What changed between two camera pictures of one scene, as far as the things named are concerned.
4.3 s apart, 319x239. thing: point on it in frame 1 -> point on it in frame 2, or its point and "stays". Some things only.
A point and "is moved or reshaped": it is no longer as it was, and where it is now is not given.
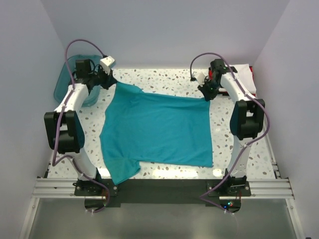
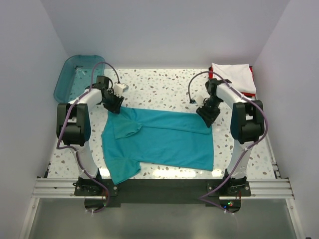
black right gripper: x=208 y=95 -> x=208 y=118
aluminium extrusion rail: x=65 y=188 stays
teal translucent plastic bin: x=64 y=78 stays
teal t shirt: x=138 y=129 is moved or reshaped
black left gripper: x=109 y=79 -> x=115 y=108
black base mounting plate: x=157 y=191 stays
